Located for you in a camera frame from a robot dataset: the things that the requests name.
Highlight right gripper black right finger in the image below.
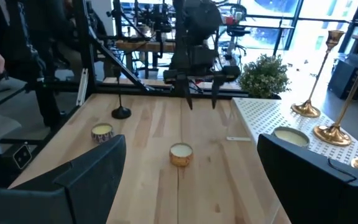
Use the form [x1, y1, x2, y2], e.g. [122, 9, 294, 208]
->
[256, 133, 358, 224]

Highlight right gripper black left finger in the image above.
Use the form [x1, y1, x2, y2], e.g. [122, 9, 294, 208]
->
[0, 134, 127, 224]

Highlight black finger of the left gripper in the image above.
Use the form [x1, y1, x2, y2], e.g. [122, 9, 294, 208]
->
[175, 73, 194, 111]
[211, 73, 228, 110]

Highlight blue white patterned candle tin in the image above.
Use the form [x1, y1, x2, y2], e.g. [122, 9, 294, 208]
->
[271, 126, 310, 149]

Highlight orange patterned candle tin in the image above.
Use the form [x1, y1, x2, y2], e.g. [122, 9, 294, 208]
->
[169, 142, 194, 167]

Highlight dark red floral candle tin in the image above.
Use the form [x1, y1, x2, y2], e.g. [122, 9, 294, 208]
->
[91, 123, 115, 144]

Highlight black office chair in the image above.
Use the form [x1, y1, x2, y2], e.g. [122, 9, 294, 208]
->
[226, 3, 252, 60]

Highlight green plant in black pot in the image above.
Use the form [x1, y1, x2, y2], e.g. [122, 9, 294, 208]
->
[237, 53, 291, 100]

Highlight wooden workbench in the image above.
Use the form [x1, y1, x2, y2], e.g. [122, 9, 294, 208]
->
[116, 39, 176, 54]

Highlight black box with white square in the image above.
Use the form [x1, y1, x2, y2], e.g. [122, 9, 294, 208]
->
[12, 143, 33, 170]

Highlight white perforated riser shelf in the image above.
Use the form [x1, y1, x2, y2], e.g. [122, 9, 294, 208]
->
[226, 97, 358, 167]

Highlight black round-base stand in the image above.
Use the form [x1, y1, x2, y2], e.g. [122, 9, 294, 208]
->
[111, 67, 132, 120]

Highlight black floor cabinet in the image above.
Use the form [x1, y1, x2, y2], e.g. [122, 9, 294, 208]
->
[327, 58, 358, 101]

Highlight person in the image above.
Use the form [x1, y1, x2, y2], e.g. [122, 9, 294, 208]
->
[0, 0, 83, 94]

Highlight black table end rail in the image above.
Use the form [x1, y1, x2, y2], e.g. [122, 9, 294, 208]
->
[96, 83, 250, 100]

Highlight black diagonal frame brace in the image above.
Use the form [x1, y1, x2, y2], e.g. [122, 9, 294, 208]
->
[88, 27, 155, 93]

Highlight silver aluminium bracket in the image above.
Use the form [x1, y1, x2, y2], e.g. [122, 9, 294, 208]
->
[76, 68, 90, 107]

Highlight black frame post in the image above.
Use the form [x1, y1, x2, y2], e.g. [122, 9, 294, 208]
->
[72, 0, 98, 95]

